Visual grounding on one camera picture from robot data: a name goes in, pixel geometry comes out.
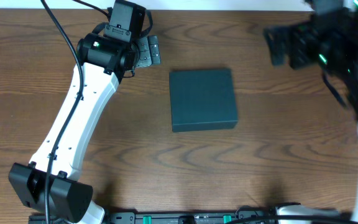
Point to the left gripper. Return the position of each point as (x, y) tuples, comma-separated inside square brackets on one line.
[(148, 50)]

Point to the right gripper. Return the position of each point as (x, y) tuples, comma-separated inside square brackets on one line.
[(312, 32)]

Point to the dark green box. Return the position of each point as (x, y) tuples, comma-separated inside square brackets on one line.
[(202, 100)]

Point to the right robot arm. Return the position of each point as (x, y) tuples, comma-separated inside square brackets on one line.
[(342, 80)]

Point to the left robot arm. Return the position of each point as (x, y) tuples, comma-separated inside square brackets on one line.
[(112, 51)]

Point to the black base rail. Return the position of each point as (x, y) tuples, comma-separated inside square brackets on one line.
[(179, 218)]

